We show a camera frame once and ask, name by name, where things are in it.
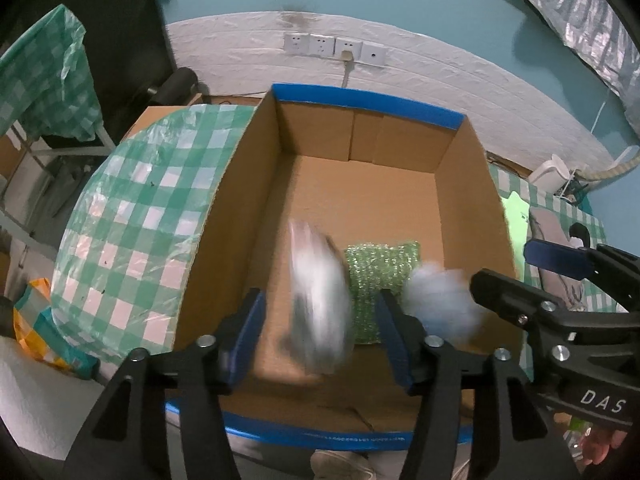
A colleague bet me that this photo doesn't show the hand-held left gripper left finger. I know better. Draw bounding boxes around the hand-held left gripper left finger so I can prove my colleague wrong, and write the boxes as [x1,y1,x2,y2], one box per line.
[60,287,268,480]

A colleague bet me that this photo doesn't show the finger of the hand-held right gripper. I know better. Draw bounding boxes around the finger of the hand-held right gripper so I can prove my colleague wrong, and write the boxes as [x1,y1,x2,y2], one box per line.
[524,239,640,306]
[470,269,561,326]

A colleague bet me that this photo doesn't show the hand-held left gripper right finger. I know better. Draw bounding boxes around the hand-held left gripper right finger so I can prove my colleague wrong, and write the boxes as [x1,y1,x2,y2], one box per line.
[375,289,583,480]

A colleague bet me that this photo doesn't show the green glitter scouring pad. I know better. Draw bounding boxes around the green glitter scouring pad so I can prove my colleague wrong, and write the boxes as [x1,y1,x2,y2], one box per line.
[345,241,422,346]

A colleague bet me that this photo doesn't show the white printed cloth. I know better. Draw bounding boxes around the white printed cloth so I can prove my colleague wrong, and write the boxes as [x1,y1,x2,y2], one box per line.
[287,219,356,375]

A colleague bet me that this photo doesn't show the cardboard box blue edge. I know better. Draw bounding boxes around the cardboard box blue edge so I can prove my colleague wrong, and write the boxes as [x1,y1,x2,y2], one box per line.
[165,84,521,445]

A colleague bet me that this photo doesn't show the person's right hand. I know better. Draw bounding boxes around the person's right hand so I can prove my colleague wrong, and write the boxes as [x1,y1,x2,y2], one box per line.
[582,425,628,466]

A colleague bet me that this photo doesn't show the grey-brown cloth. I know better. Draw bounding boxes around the grey-brown cloth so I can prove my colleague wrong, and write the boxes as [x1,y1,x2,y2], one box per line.
[529,206,586,311]

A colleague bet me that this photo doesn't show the lime green cloth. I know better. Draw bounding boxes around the lime green cloth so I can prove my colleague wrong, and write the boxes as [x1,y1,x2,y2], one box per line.
[502,191,531,281]

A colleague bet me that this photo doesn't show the white electric kettle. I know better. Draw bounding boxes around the white electric kettle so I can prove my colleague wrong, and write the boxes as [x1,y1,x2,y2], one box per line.
[527,155,573,192]

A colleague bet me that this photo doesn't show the green checkered tablecloth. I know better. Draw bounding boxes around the green checkered tablecloth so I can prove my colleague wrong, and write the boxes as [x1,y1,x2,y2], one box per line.
[50,102,608,361]

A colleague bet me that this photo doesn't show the orange yellow plastic bag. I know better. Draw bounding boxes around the orange yellow plastic bag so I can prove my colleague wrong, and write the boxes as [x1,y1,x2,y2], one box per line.
[12,279,101,378]

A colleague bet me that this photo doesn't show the white sheet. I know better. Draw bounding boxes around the white sheet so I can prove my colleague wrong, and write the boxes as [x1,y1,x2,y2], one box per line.
[0,335,101,466]

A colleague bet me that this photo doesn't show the silver foil curtain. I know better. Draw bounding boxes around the silver foil curtain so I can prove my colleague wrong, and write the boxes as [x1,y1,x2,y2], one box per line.
[522,0,640,133]

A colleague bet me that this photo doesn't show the black dumbbell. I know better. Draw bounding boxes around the black dumbbell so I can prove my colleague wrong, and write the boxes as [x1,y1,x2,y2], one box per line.
[147,67,198,108]

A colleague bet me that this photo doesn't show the green checkered plastic sheet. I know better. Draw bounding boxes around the green checkered plastic sheet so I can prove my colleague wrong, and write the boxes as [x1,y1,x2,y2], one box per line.
[0,4,103,141]

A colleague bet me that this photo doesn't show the black curtain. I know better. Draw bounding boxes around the black curtain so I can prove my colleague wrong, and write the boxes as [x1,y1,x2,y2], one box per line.
[0,0,178,136]

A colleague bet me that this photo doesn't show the tangle of cables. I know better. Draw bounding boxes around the tangle of cables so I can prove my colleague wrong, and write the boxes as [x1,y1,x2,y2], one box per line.
[560,167,593,206]

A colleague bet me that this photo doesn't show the beige flexible hose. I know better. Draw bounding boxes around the beige flexible hose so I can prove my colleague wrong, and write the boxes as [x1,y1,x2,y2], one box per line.
[575,145,640,181]

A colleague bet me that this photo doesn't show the white wall socket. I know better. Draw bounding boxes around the white wall socket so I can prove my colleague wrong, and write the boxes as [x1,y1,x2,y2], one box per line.
[335,36,362,61]
[309,34,336,57]
[283,31,310,55]
[360,42,388,67]

